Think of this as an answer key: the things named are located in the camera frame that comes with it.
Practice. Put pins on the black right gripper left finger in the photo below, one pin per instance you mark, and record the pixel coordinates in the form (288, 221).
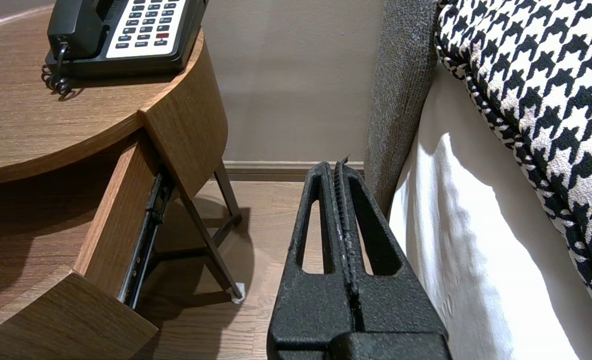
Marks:
(306, 305)

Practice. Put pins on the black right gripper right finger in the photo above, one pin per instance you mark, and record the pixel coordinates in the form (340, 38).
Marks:
(396, 305)

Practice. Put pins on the curved wooden table drawer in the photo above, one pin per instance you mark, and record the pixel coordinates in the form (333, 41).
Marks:
(120, 220)

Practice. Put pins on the white bed sheet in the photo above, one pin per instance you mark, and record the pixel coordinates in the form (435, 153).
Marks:
(476, 250)

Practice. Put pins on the grey fabric headboard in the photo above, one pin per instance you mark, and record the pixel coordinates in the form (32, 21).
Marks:
(401, 90)

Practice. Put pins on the black white houndstooth pillow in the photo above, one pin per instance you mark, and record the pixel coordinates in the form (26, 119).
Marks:
(541, 90)

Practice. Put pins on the round wooden side table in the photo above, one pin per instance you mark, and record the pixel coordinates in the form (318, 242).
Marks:
(50, 125)

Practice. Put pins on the black and white desk phone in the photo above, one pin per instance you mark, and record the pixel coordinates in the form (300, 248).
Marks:
(145, 30)

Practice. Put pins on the black telephone handset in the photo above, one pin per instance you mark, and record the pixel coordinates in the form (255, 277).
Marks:
(75, 25)

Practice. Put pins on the wall skirting board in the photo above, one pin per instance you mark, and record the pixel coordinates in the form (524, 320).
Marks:
(275, 170)

